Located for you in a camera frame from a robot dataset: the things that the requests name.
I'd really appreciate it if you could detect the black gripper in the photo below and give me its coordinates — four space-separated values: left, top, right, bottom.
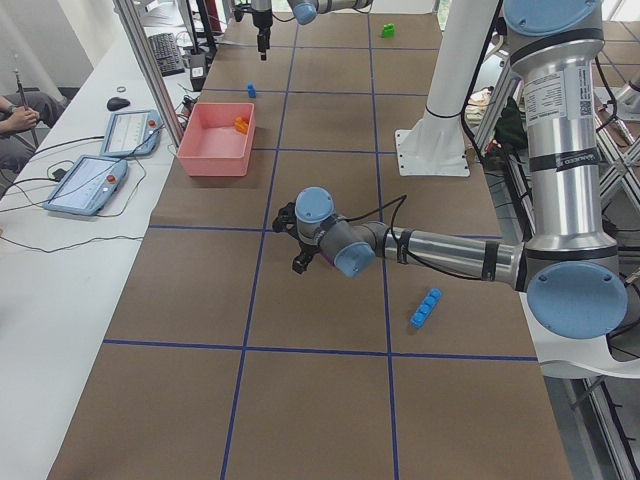
292 241 322 274
252 9 272 61

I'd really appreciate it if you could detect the purple toy block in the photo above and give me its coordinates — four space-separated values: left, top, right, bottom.
321 252 335 267

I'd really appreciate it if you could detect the orange toy block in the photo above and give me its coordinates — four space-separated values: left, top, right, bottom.
234 116 250 135

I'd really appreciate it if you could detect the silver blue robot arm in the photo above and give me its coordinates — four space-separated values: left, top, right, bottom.
273 1 627 339
249 0 373 61

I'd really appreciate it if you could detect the pink plastic box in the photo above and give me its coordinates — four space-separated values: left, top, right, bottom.
177 101 256 177

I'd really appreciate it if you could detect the person's hand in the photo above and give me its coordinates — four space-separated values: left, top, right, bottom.
7 106 40 132

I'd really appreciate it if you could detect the black keyboard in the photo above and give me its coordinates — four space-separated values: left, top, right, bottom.
147 33 185 77

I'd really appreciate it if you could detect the green toy block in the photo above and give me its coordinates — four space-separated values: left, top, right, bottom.
380 23 396 38

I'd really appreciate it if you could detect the long blue toy block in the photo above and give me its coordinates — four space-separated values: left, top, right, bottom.
410 288 442 329

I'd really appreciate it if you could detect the black computer mouse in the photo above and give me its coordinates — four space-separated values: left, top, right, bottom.
106 97 131 112

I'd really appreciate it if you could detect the upper teach pendant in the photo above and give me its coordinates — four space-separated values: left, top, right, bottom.
100 110 163 158

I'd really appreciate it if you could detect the teach pendant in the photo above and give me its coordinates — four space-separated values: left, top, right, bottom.
43 155 129 216
100 110 163 158

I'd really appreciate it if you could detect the lower teach pendant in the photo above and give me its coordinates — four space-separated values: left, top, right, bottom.
43 155 129 216

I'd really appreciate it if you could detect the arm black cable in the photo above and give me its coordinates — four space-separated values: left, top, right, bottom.
339 195 521 281

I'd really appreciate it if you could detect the aluminium frame post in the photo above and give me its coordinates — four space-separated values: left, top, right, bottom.
112 0 184 148

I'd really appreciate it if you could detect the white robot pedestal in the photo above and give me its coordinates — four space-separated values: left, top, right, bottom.
395 0 501 177

